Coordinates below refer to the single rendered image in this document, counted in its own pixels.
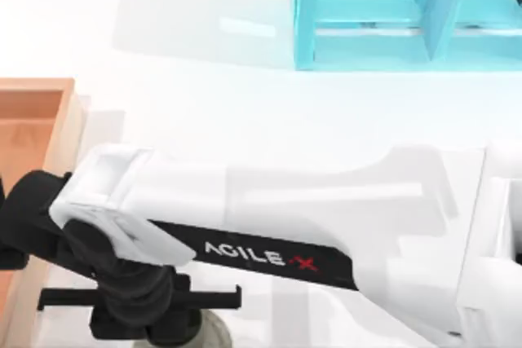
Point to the pale grey rounded box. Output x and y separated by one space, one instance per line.
216 329

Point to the shallow salmon-coloured box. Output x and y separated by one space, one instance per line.
28 128

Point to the light blue rack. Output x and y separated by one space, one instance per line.
367 14

